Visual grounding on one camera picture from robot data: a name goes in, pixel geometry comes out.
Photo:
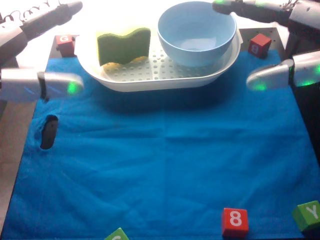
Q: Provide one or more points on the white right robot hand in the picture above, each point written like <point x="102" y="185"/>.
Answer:
<point x="307" y="15"/>

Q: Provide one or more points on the red block with white eight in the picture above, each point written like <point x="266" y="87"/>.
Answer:
<point x="260" y="46"/>
<point x="235" y="222"/>

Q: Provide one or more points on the green block with letter Y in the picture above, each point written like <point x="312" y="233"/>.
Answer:
<point x="307" y="216"/>

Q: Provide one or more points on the blue table cloth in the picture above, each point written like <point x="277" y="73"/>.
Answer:
<point x="160" y="162"/>

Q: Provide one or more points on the white perforated plastic basin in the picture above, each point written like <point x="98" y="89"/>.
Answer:
<point x="155" y="75"/>

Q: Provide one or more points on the black oblong slot piece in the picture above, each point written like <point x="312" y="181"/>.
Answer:
<point x="48" y="132"/>

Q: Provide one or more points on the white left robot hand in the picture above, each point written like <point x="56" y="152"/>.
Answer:
<point x="15" y="85"/>

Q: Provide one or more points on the red block with letter G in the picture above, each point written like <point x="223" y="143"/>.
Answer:
<point x="65" y="46"/>

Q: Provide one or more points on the yellow and green sponge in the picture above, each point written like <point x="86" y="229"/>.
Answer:
<point x="122" y="47"/>

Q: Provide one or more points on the light blue bowl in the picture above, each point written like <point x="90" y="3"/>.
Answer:
<point x="197" y="50"/>

